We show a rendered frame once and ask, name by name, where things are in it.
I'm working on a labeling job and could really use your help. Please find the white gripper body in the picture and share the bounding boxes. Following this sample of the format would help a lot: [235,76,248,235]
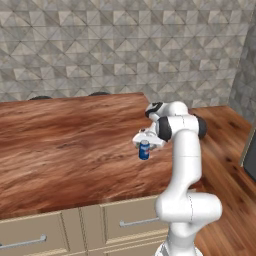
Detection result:
[132,130,167,151]

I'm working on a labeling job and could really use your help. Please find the blue soda can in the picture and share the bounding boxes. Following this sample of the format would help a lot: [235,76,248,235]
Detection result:
[138,139,151,161]

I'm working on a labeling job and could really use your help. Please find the dark round stool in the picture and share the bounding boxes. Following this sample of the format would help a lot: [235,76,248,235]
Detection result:
[87,91,111,97]
[27,95,54,101]

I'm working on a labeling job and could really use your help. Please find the beige drawer front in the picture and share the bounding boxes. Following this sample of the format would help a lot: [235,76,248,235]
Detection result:
[0,210,70,256]
[87,235,170,256]
[99,195,170,246]

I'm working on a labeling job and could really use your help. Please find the grey bar drawer handle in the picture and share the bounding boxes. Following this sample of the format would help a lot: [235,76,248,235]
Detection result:
[118,216,161,229]
[0,234,48,251]

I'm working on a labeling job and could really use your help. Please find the dark appliance with grey frame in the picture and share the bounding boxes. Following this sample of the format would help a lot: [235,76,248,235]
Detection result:
[239,125,256,183]

